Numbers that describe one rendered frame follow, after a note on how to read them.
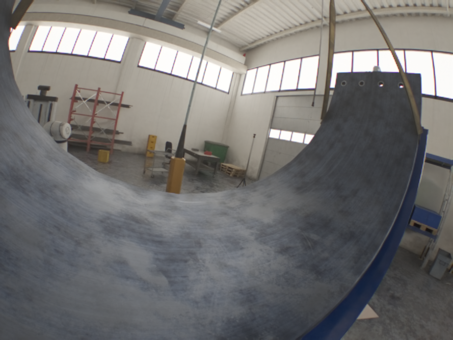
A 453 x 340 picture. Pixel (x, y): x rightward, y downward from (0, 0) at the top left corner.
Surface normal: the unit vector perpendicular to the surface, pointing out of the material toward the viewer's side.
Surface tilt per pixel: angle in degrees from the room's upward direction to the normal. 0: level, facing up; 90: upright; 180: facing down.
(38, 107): 90
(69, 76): 90
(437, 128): 90
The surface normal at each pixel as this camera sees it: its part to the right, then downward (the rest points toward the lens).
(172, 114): 0.52, 0.25
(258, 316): 0.29, -0.95
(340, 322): -0.11, -0.93
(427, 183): -0.83, -0.10
